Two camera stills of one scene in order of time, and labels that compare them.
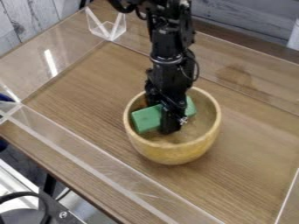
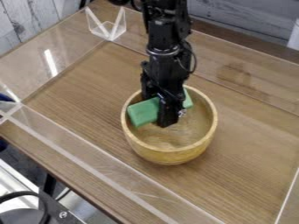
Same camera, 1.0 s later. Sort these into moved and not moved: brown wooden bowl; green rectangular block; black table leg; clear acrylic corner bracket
Moved: green rectangular block
Not moved: brown wooden bowl; black table leg; clear acrylic corner bracket
